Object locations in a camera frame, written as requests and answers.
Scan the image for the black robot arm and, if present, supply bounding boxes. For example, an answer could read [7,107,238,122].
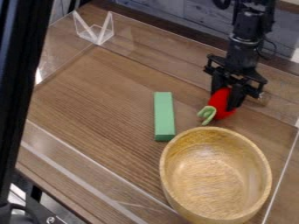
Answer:
[204,0,276,111]

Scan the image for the wooden oval bowl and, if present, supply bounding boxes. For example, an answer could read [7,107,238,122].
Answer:
[158,127,272,224]

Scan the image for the clear acrylic tray wall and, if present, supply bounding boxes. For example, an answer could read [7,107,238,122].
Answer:
[17,122,188,224]

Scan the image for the black metal frame base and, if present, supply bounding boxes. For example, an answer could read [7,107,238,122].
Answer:
[0,0,53,224]

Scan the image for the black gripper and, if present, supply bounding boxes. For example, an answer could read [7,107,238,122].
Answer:
[202,54,266,111]

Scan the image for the clear acrylic corner bracket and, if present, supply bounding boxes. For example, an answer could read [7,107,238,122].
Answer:
[71,11,114,46]

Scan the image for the green rectangular block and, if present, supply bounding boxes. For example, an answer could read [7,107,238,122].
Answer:
[153,92,174,141]

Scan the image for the red plush strawberry toy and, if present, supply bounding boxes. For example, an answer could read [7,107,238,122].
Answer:
[197,87,236,126]

